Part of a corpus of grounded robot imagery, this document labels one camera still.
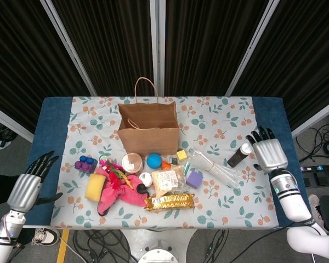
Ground blue table cover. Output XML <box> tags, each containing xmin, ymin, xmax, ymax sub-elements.
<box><xmin>24</xmin><ymin>96</ymin><xmax>316</xmax><ymax>228</ymax></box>

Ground grey metal partition post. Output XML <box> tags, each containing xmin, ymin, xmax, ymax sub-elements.
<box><xmin>225</xmin><ymin>0</ymin><xmax>280</xmax><ymax>96</ymax></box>
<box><xmin>39</xmin><ymin>0</ymin><xmax>97</xmax><ymax>96</ymax></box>
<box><xmin>149</xmin><ymin>0</ymin><xmax>166</xmax><ymax>97</ymax></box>

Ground dark brown bottle white cap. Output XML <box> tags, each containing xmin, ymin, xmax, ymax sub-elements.
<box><xmin>226</xmin><ymin>143</ymin><xmax>252</xmax><ymax>168</ymax></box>

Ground pink cloth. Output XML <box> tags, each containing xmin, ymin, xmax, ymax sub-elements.
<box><xmin>96</xmin><ymin>167</ymin><xmax>150</xmax><ymax>217</ymax></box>

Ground purple foam cube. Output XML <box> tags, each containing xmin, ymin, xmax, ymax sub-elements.
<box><xmin>185</xmin><ymin>171</ymin><xmax>204</xmax><ymax>189</ymax></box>

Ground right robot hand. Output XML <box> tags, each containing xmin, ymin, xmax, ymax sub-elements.
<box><xmin>246</xmin><ymin>125</ymin><xmax>288</xmax><ymax>175</ymax></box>

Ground black floor cables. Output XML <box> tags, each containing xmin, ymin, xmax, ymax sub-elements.
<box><xmin>71</xmin><ymin>229</ymin><xmax>231</xmax><ymax>263</ymax></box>
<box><xmin>296</xmin><ymin>109</ymin><xmax>329</xmax><ymax>165</ymax></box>
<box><xmin>0</xmin><ymin>117</ymin><xmax>14</xmax><ymax>146</ymax></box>

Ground grey metal partition rail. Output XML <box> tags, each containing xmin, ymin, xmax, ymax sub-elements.
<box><xmin>290</xmin><ymin>97</ymin><xmax>329</xmax><ymax>138</ymax></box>
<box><xmin>0</xmin><ymin>102</ymin><xmax>35</xmax><ymax>142</ymax></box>

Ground black pleated curtain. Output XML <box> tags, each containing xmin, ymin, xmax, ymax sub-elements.
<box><xmin>0</xmin><ymin>0</ymin><xmax>91</xmax><ymax>135</ymax></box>
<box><xmin>50</xmin><ymin>0</ymin><xmax>157</xmax><ymax>96</ymax></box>
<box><xmin>231</xmin><ymin>0</ymin><xmax>329</xmax><ymax>132</ymax></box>
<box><xmin>164</xmin><ymin>0</ymin><xmax>269</xmax><ymax>96</ymax></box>

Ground white black sneaker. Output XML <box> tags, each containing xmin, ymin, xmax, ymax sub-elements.
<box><xmin>308</xmin><ymin>193</ymin><xmax>323</xmax><ymax>228</ymax></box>
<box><xmin>31</xmin><ymin>227</ymin><xmax>61</xmax><ymax>246</ymax></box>

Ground small clear jar of clips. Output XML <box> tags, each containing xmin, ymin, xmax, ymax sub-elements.
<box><xmin>138</xmin><ymin>171</ymin><xmax>154</xmax><ymax>187</ymax></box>

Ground purple toy block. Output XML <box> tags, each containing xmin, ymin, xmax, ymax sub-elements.
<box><xmin>74</xmin><ymin>160</ymin><xmax>91</xmax><ymax>173</ymax></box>

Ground floral tablecloth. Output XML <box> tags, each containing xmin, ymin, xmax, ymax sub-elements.
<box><xmin>50</xmin><ymin>95</ymin><xmax>279</xmax><ymax>230</ymax></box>

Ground yellow floor tape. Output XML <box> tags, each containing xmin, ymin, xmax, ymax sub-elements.
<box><xmin>56</xmin><ymin>229</ymin><xmax>71</xmax><ymax>263</ymax></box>

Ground gold biscuit package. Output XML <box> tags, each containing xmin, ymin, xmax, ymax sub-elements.
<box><xmin>144</xmin><ymin>193</ymin><xmax>195</xmax><ymax>213</ymax></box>

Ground blue toy block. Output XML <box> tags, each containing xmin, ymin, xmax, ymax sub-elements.
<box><xmin>79</xmin><ymin>155</ymin><xmax>99</xmax><ymax>174</ymax></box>

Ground brown paper bag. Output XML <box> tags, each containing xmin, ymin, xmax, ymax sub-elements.
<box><xmin>117</xmin><ymin>77</ymin><xmax>180</xmax><ymax>157</ymax></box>

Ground colourful feather toy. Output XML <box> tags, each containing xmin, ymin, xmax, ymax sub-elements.
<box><xmin>100</xmin><ymin>160</ymin><xmax>134</xmax><ymax>190</ymax></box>

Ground black power strip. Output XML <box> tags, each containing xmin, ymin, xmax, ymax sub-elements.
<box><xmin>300</xmin><ymin>163</ymin><xmax>329</xmax><ymax>176</ymax></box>

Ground clear bagged snack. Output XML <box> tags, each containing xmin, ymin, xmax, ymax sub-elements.
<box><xmin>150</xmin><ymin>164</ymin><xmax>191</xmax><ymax>198</ymax></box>

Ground clear jar of rubber bands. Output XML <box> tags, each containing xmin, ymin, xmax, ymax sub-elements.
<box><xmin>121</xmin><ymin>153</ymin><xmax>143</xmax><ymax>176</ymax></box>

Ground yellow sponge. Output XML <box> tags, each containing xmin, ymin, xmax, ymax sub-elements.
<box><xmin>84</xmin><ymin>174</ymin><xmax>107</xmax><ymax>202</ymax></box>

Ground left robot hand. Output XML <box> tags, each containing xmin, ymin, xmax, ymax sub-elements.
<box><xmin>7</xmin><ymin>150</ymin><xmax>64</xmax><ymax>213</ymax></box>

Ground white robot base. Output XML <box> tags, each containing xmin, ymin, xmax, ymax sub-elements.
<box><xmin>120</xmin><ymin>228</ymin><xmax>198</xmax><ymax>263</ymax></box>

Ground blue ball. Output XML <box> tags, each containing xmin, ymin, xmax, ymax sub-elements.
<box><xmin>146</xmin><ymin>153</ymin><xmax>162</xmax><ymax>168</ymax></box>

